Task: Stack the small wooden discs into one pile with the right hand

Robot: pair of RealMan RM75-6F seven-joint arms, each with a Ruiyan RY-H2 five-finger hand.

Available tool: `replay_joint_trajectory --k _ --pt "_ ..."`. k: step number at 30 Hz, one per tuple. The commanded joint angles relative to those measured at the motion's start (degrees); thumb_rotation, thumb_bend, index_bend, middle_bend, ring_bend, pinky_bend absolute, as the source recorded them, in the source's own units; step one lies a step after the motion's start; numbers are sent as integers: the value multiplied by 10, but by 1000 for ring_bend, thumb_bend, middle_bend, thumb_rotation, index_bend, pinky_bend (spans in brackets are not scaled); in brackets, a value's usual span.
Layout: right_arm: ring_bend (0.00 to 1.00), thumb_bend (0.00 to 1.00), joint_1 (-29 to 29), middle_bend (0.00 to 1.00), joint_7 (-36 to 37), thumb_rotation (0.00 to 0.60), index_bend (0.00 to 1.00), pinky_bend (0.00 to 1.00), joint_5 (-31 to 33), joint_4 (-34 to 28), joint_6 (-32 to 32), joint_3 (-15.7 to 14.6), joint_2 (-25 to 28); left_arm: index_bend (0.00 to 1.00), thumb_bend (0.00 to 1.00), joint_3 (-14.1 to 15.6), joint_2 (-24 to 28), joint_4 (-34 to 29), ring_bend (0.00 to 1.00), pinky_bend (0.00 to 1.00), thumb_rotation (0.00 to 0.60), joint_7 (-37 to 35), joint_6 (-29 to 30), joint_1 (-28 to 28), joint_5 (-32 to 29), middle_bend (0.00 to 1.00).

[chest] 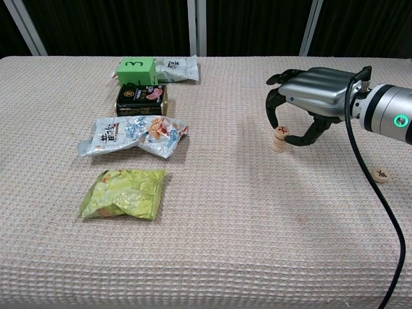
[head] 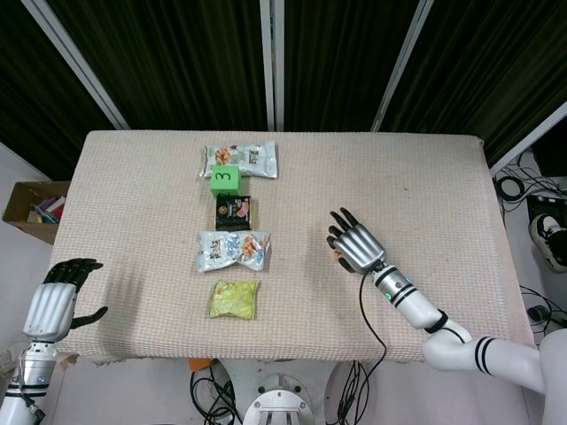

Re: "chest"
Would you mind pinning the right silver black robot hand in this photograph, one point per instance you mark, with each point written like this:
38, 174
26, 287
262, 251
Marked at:
318, 90

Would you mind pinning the wooden chess piece red character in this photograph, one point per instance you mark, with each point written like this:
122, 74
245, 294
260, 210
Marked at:
282, 131
278, 140

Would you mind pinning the wooden chess piece black character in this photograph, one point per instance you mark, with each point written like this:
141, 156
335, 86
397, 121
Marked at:
380, 175
278, 147

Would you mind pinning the dark green curtain panel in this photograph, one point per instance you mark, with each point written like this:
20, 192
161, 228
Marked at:
370, 25
112, 25
8, 29
257, 25

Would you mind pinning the silver white snack packet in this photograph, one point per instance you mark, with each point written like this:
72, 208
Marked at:
180, 69

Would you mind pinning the beige waffle table cloth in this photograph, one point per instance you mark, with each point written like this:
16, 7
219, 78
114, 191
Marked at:
225, 225

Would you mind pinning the black luncheon meat tin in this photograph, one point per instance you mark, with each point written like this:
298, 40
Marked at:
141, 99

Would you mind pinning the green cube with number three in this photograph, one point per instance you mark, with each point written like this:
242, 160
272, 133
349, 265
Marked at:
135, 72

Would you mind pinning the white blue crumpled snack bag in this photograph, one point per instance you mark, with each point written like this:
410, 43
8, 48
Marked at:
128, 135

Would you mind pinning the yellow green snack bag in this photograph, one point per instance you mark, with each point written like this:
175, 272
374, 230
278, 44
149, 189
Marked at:
125, 196

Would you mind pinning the white double partition post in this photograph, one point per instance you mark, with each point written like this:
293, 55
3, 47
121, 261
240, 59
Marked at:
193, 29

